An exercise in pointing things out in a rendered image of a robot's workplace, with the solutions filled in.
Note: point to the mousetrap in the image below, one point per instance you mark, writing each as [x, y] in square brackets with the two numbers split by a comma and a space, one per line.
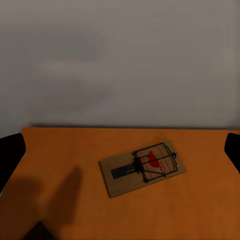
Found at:
[39, 232]
[133, 170]

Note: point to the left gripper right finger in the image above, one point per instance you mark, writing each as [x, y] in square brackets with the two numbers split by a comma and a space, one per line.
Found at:
[232, 149]

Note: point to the cabinet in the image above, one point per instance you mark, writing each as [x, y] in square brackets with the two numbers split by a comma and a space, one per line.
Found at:
[60, 182]

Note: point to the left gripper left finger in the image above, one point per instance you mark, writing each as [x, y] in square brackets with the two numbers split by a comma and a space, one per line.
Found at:
[12, 150]

